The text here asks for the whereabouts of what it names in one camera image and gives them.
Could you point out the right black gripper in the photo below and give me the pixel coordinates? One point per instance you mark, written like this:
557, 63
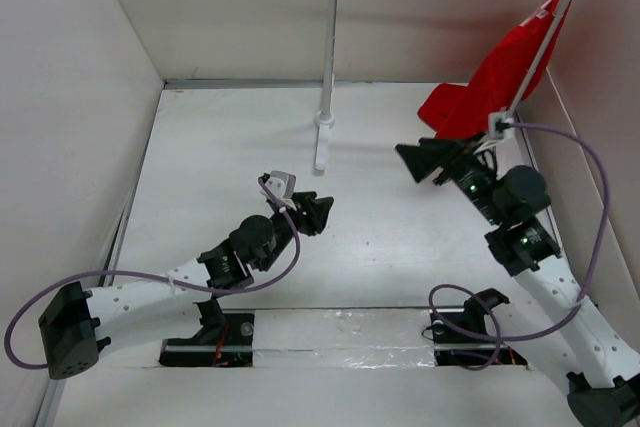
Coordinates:
453, 155

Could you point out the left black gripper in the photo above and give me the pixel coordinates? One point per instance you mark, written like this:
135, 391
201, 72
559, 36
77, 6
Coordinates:
307, 200

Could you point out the red t shirt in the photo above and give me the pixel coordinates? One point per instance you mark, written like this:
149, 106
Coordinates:
459, 112

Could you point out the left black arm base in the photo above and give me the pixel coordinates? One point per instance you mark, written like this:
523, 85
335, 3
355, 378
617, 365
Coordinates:
224, 340

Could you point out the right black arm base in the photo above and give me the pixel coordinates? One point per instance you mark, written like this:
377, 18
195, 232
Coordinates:
452, 348

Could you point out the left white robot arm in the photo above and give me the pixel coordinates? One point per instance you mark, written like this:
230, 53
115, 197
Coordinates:
81, 325

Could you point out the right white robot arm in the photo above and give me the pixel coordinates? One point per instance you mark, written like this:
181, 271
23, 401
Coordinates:
583, 356

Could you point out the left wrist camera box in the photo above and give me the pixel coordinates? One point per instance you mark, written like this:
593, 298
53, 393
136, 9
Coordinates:
280, 184

